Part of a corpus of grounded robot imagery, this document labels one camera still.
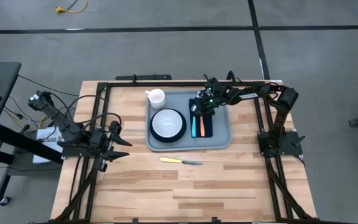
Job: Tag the dark blue plate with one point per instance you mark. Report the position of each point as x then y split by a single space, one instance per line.
166 140

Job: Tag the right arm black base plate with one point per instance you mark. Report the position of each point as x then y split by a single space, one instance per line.
294 151

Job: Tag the grey plastic tray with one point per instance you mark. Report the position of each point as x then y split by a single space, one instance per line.
222 130

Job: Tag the white paper sheet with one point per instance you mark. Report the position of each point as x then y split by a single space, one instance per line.
39 157

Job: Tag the white mug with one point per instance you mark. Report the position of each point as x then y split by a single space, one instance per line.
157 99

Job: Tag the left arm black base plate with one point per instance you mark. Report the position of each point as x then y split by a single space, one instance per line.
73 152

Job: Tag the dark navy cloth napkin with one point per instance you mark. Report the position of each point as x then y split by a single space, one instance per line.
208 130

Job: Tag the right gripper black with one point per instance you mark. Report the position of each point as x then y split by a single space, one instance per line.
208 98

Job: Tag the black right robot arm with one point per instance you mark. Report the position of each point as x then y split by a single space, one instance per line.
278 124

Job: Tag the black side desk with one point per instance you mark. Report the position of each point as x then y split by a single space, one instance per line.
2 77

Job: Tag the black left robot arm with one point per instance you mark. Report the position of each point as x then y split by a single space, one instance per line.
57 117

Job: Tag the black mounting bar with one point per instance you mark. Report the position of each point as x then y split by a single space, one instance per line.
148 77

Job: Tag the black aluminium table frame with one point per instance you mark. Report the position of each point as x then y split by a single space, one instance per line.
172 83

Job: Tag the white ribbed bowl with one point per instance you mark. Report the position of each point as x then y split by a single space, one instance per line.
166 123

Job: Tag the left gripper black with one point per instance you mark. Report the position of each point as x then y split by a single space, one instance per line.
104 143

